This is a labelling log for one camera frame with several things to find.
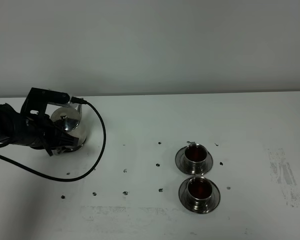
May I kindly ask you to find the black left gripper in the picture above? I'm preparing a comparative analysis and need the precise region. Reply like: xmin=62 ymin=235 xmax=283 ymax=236
xmin=20 ymin=87 xmax=79 ymax=156

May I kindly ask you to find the stainless steel teapot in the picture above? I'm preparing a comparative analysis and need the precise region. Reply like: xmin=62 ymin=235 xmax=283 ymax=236
xmin=50 ymin=103 xmax=87 ymax=155

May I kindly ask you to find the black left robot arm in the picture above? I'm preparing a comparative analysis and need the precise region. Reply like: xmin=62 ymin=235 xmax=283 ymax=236
xmin=0 ymin=87 xmax=87 ymax=156

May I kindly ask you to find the far stainless steel saucer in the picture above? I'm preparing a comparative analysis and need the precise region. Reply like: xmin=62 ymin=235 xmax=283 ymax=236
xmin=175 ymin=144 xmax=214 ymax=176

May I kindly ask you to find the stainless steel saucer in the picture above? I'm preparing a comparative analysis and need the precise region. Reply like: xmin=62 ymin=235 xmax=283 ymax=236
xmin=178 ymin=176 xmax=221 ymax=214
xmin=175 ymin=144 xmax=214 ymax=176

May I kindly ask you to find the far stainless steel teacup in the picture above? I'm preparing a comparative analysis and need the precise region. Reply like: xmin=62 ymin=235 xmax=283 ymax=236
xmin=184 ymin=143 xmax=208 ymax=164

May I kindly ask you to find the stainless steel teacup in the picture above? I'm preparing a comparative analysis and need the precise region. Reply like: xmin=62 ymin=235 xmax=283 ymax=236
xmin=187 ymin=177 xmax=213 ymax=200
xmin=184 ymin=143 xmax=208 ymax=164

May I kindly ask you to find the near stainless steel teacup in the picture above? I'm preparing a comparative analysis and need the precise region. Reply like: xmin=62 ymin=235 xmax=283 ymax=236
xmin=187 ymin=177 xmax=213 ymax=200

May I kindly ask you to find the near stainless steel saucer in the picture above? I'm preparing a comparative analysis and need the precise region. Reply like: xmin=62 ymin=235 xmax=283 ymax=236
xmin=178 ymin=176 xmax=221 ymax=214

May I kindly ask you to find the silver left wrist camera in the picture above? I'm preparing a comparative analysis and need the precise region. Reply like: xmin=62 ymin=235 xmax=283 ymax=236
xmin=48 ymin=95 xmax=78 ymax=108

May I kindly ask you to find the black left camera cable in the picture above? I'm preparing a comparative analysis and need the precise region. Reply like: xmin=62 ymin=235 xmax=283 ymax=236
xmin=0 ymin=96 xmax=107 ymax=182

